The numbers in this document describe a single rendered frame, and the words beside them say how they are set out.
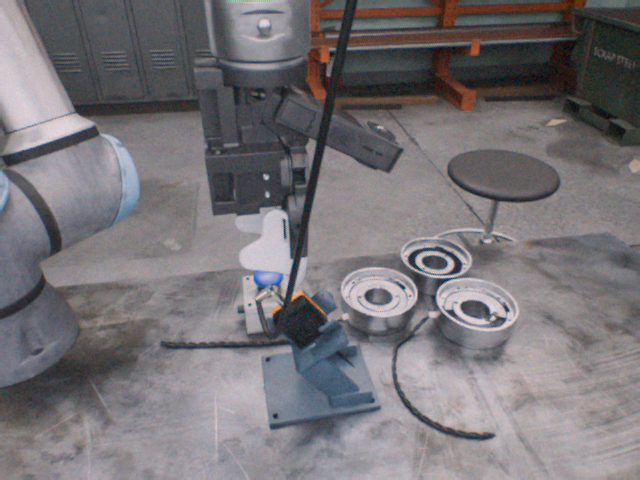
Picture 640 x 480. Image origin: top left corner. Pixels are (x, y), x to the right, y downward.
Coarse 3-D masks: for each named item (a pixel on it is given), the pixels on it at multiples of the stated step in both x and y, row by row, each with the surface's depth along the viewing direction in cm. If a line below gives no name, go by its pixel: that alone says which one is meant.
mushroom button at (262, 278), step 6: (258, 270) 66; (258, 276) 65; (264, 276) 65; (270, 276) 65; (276, 276) 65; (282, 276) 65; (258, 282) 64; (264, 282) 64; (270, 282) 64; (276, 282) 64
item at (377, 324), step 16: (352, 272) 71; (368, 272) 72; (384, 272) 72; (368, 288) 70; (384, 288) 70; (400, 288) 71; (352, 304) 65; (368, 304) 67; (384, 304) 71; (352, 320) 66; (368, 320) 64; (384, 320) 64; (400, 320) 64
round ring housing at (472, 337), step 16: (448, 288) 69; (464, 288) 70; (480, 288) 70; (496, 288) 68; (464, 304) 68; (480, 304) 68; (512, 304) 66; (448, 320) 63; (480, 320) 64; (512, 320) 62; (448, 336) 65; (464, 336) 63; (480, 336) 62; (496, 336) 62
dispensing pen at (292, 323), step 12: (264, 288) 50; (276, 288) 50; (276, 300) 50; (300, 300) 51; (276, 312) 52; (288, 312) 51; (300, 312) 51; (312, 312) 51; (276, 324) 51; (288, 324) 51; (300, 324) 52; (312, 324) 52; (324, 324) 52; (288, 336) 52; (300, 336) 53; (312, 336) 53; (348, 360) 58
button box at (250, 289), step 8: (248, 280) 69; (288, 280) 69; (248, 288) 67; (256, 288) 67; (280, 288) 67; (248, 296) 66; (248, 304) 64; (264, 304) 64; (272, 304) 64; (240, 312) 68; (248, 312) 64; (256, 312) 64; (264, 312) 64; (248, 320) 65; (256, 320) 65; (248, 328) 66; (256, 328) 66
